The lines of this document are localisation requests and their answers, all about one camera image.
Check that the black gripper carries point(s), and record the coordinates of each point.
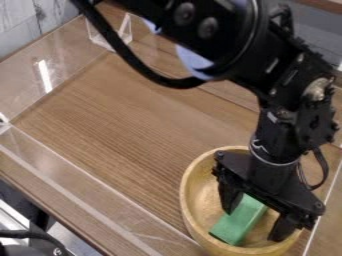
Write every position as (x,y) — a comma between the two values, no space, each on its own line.
(273,180)

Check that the green rectangular block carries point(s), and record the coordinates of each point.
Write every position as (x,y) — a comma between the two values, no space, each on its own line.
(232,226)

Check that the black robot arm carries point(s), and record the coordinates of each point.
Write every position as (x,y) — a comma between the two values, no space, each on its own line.
(241,41)

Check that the brown wooden bowl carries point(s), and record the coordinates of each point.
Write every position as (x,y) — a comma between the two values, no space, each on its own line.
(202,211)

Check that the grey metal frame part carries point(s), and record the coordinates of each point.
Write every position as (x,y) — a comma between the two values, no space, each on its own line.
(39,234)

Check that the clear acrylic corner bracket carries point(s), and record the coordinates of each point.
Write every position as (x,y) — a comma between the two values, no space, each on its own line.
(100,37)

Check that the clear acrylic enclosure wall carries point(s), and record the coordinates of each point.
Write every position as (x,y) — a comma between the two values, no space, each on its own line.
(96,141)

